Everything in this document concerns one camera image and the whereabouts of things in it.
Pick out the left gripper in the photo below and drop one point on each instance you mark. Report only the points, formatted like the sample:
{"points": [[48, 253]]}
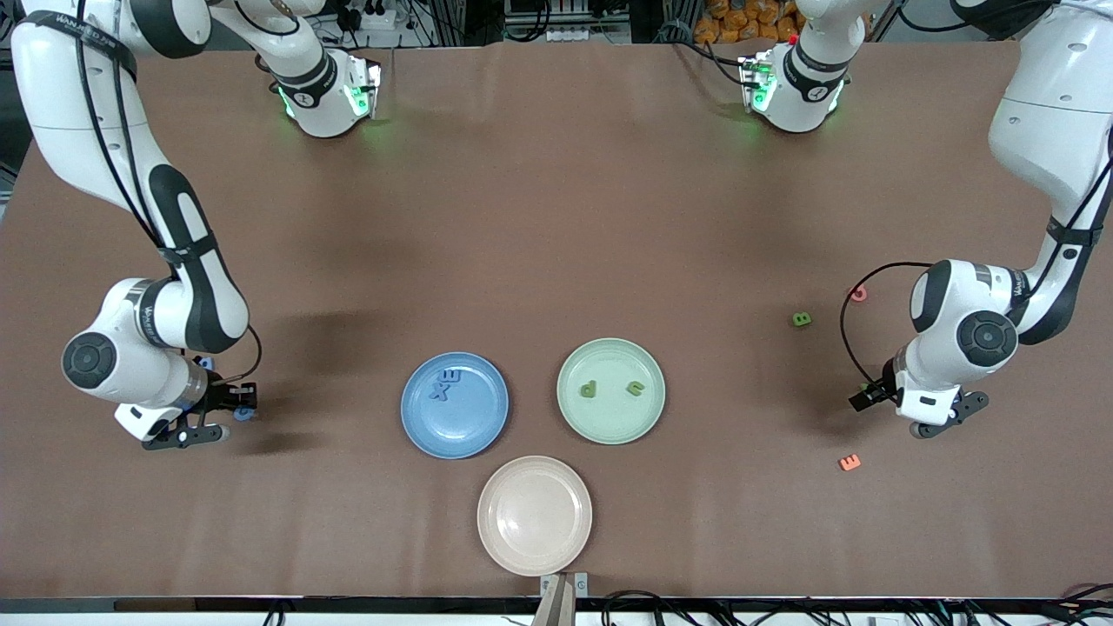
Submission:
{"points": [[880, 389]]}

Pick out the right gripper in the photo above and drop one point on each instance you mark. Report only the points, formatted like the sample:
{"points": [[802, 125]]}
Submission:
{"points": [[223, 397]]}

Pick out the blue letter x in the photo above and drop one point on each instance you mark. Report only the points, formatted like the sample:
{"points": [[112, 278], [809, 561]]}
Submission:
{"points": [[440, 393]]}

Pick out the green letter u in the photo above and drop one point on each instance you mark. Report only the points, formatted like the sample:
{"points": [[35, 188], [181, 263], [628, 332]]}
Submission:
{"points": [[636, 390]]}

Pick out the green letter p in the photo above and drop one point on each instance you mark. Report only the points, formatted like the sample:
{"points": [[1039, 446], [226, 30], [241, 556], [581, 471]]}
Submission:
{"points": [[584, 389]]}

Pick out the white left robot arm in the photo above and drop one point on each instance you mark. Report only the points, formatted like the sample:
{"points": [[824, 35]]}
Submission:
{"points": [[1052, 113]]}

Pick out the orange letter E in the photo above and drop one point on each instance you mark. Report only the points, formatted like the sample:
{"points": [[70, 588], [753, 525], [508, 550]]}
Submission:
{"points": [[849, 462]]}

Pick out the pink letter Q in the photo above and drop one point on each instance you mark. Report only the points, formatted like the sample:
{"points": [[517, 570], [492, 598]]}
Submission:
{"points": [[854, 296]]}

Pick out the green letter B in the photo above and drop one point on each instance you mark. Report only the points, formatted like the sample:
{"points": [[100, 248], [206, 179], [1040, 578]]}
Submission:
{"points": [[801, 319]]}

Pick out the blue plate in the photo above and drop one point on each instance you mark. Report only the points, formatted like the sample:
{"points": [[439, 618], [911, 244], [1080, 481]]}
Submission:
{"points": [[465, 426]]}

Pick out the green plate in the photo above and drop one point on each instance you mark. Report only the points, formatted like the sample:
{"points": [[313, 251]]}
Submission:
{"points": [[611, 417]]}

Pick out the pink beige plate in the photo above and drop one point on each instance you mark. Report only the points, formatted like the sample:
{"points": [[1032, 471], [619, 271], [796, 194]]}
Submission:
{"points": [[535, 516]]}

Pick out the table cover sheet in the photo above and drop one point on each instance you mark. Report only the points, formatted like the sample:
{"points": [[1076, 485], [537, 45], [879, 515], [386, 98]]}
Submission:
{"points": [[556, 217]]}

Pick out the heap of orange objects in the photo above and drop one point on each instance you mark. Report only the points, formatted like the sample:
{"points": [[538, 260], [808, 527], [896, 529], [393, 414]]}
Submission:
{"points": [[739, 22]]}

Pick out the white power strip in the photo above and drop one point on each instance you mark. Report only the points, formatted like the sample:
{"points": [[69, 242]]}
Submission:
{"points": [[574, 35], [374, 17]]}

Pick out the black table edge rail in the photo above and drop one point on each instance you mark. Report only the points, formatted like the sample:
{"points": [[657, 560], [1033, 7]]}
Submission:
{"points": [[348, 604]]}

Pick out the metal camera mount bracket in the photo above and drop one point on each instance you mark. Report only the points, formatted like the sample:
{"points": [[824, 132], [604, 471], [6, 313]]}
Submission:
{"points": [[581, 585]]}

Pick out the aluminium frame profile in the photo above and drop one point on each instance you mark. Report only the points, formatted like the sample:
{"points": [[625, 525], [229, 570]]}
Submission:
{"points": [[452, 22]]}

